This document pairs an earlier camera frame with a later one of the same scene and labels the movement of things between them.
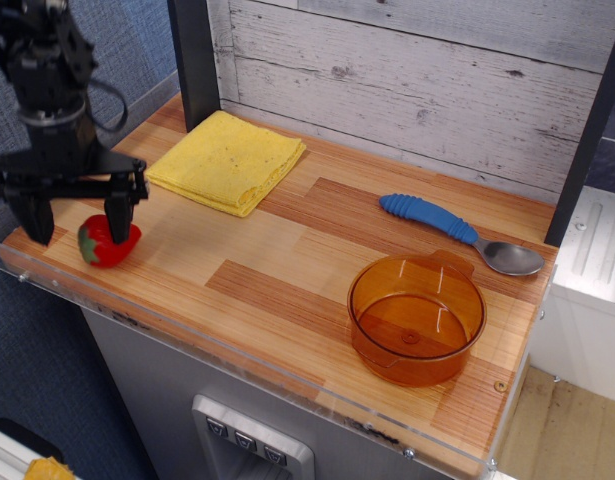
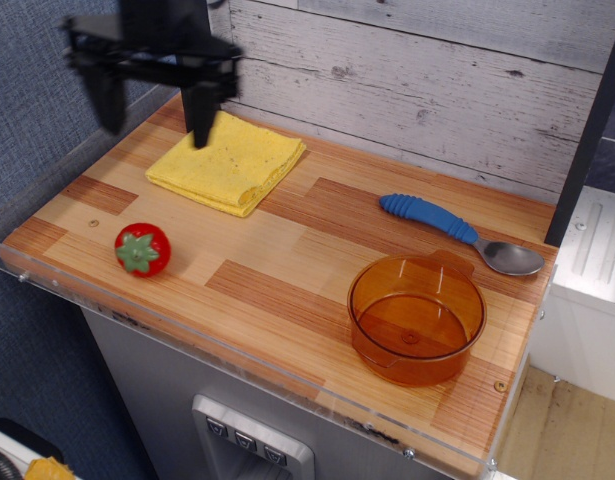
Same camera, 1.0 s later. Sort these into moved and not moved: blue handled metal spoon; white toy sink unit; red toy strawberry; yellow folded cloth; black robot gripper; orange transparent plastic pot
Moved: red toy strawberry; black robot gripper
Not moved: orange transparent plastic pot; blue handled metal spoon; white toy sink unit; yellow folded cloth
